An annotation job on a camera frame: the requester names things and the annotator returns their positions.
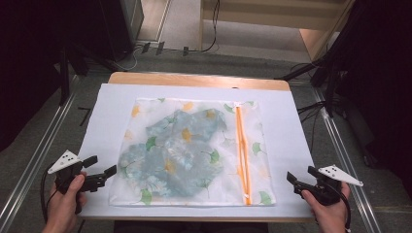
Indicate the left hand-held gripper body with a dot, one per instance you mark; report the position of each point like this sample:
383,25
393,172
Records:
66,171

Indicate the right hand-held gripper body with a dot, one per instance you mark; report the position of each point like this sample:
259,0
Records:
328,191

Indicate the leaf print mesh laundry bag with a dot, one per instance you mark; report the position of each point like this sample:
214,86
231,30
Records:
256,129

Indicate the blue floral garment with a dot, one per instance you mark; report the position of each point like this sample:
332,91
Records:
181,152

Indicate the person's right hand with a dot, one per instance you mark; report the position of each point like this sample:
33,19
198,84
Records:
330,215

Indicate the person's left hand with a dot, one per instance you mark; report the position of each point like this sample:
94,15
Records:
64,207

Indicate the white table mat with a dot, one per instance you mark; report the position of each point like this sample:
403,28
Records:
288,129

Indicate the black metal stand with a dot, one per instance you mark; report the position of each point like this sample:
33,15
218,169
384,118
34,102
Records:
329,87
64,77

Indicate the person's dark clothing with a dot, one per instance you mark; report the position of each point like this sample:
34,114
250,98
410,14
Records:
191,227

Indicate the black curtain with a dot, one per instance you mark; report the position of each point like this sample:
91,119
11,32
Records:
382,81
29,48

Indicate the wooden table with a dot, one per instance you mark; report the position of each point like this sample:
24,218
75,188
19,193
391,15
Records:
194,79

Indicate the grey cabinet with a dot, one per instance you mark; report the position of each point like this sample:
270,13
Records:
132,16

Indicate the aluminium floor rail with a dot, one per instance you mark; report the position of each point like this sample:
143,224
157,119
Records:
35,161
343,152

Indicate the black floor bracket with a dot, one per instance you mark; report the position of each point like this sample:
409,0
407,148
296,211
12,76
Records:
85,115

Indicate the light wooden frame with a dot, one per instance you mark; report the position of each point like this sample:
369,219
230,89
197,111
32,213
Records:
259,21

